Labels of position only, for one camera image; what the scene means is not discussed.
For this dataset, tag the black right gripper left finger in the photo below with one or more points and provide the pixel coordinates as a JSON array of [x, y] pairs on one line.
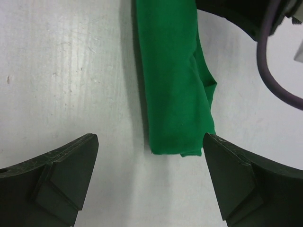
[[48, 190]]

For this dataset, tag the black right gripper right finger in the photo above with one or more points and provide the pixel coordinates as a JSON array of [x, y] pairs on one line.
[[251, 190]]

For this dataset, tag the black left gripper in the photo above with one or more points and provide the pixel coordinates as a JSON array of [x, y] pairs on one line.
[[246, 14]]

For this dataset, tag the green t-shirt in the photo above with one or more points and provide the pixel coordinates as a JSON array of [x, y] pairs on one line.
[[179, 87]]

